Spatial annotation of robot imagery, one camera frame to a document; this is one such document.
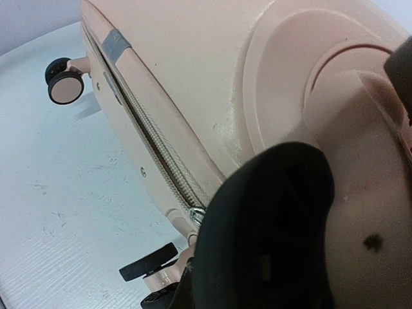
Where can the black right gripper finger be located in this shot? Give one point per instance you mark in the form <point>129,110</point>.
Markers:
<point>261,242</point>

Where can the pink hard-shell suitcase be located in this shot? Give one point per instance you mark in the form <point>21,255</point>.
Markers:
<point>196,89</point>

